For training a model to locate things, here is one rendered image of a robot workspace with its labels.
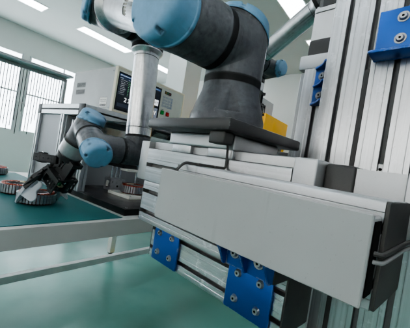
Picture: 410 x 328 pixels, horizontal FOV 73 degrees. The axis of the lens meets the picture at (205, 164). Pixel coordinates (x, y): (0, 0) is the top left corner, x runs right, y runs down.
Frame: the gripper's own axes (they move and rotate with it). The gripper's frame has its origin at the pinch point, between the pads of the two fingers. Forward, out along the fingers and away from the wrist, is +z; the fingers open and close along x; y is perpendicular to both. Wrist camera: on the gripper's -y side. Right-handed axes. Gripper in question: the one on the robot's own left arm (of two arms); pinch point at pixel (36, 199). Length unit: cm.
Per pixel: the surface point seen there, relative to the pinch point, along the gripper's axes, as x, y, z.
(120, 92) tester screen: 35, -28, -36
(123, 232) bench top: 10.0, 27.1, -10.2
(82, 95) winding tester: 38, -50, -20
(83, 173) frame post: 21.3, -8.4, -4.5
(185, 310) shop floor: 102, 50, 59
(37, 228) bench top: -14.6, 20.4, -10.4
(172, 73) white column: 397, -287, -42
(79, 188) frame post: 20.0, -5.1, 0.5
